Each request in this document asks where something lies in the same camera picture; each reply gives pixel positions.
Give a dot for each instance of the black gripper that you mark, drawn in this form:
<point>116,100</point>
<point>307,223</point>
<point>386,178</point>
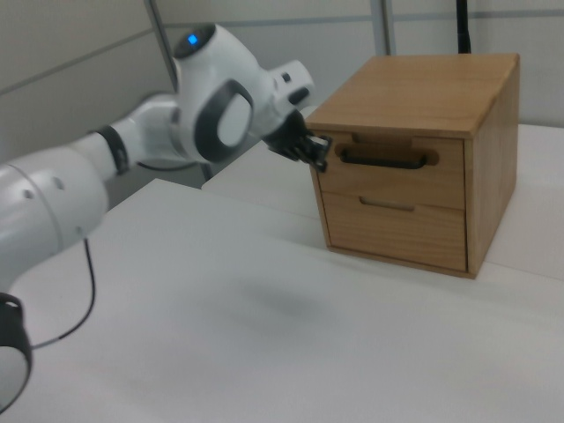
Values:
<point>288,136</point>

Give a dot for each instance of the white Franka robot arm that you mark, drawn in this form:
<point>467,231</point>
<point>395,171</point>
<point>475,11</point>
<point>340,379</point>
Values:
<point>207,75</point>

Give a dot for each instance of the wooden two-drawer cabinet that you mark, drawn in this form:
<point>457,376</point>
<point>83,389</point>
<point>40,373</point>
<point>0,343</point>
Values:
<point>418,88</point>

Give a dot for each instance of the black pole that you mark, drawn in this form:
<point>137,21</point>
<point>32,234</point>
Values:
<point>462,26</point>

